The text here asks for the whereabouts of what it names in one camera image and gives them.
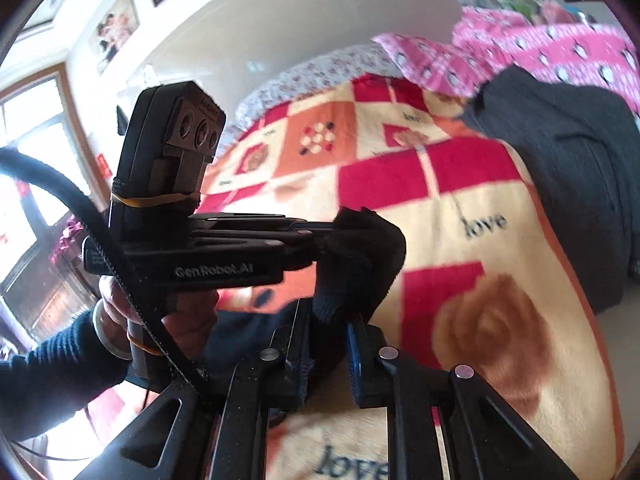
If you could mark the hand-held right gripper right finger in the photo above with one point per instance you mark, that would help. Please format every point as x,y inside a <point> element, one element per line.
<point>357,365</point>

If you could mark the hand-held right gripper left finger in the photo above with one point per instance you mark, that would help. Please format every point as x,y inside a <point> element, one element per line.
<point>292,360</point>

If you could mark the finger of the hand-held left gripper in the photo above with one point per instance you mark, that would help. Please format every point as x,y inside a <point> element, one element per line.
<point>250,221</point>
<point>295,247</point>

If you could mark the black pants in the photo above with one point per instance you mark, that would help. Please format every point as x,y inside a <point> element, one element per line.
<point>370,255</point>

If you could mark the person's left forearm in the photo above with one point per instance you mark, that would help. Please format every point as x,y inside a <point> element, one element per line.
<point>50,370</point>

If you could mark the person's left hand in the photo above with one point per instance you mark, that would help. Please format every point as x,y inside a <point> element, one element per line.
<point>187,320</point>

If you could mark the pink flowers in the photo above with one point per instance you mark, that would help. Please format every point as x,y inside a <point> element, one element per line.
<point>67,237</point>

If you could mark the window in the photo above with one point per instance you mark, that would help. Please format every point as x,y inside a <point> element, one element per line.
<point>30,125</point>

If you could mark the floral bed sheet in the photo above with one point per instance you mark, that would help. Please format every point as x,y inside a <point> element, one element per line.
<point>320,72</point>

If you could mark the printed rose blanket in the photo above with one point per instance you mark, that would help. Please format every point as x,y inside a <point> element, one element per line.
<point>475,200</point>

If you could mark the dark grey garment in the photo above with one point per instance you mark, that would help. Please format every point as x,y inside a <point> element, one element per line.
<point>565,160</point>

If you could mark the pink penguin print cloth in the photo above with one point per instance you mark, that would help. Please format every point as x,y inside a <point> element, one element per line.
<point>525,45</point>

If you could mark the red paper wall decoration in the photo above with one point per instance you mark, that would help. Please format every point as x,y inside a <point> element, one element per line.
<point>104,166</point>

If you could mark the framed wall photo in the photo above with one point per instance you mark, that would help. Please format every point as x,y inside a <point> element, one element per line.
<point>117,25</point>

